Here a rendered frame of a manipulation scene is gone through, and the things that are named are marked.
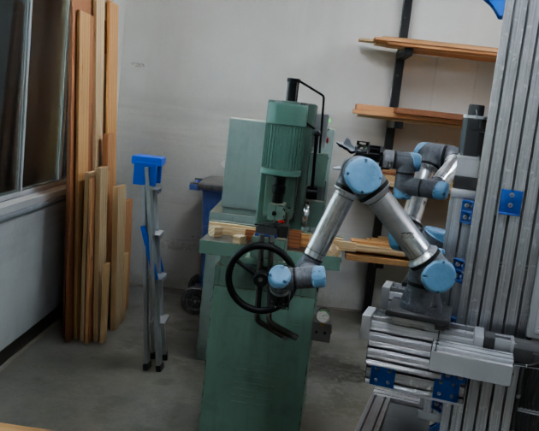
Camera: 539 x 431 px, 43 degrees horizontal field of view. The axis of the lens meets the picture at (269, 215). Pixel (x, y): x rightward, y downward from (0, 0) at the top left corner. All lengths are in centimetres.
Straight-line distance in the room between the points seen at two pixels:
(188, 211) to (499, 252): 319
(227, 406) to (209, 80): 289
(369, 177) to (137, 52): 343
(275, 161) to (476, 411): 127
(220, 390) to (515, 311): 127
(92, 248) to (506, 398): 245
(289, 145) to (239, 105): 239
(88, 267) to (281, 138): 167
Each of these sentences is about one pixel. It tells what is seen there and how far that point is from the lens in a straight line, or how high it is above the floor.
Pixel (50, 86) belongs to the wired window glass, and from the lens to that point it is 427.
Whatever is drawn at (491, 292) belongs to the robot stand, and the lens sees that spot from 267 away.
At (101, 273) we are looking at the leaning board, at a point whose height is 41.
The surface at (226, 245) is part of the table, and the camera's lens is 290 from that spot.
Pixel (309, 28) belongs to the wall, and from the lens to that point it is 529.
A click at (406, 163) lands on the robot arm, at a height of 132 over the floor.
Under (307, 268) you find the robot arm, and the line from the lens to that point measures 232.
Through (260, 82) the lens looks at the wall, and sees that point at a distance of 526.
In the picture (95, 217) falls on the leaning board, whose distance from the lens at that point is 410.
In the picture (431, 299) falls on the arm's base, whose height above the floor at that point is 87.
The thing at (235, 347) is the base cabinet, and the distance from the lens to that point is 300.
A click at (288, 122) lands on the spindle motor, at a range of 289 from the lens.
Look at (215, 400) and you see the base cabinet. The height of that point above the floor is 20.
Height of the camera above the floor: 145
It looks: 8 degrees down
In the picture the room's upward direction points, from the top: 6 degrees clockwise
